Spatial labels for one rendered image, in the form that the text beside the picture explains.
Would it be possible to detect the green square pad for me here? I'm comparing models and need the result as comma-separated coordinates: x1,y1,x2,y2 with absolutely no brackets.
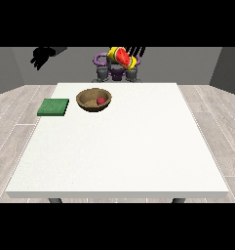
36,98,70,117

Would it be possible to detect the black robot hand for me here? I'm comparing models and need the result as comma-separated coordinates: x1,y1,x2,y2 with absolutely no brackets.
126,47,147,59
29,47,58,71

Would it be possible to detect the yellow cup with melon print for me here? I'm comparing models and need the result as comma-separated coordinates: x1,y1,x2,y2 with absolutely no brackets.
106,46,138,72

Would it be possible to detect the brown wooden bowl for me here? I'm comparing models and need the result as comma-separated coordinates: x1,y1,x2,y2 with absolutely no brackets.
75,87,113,113

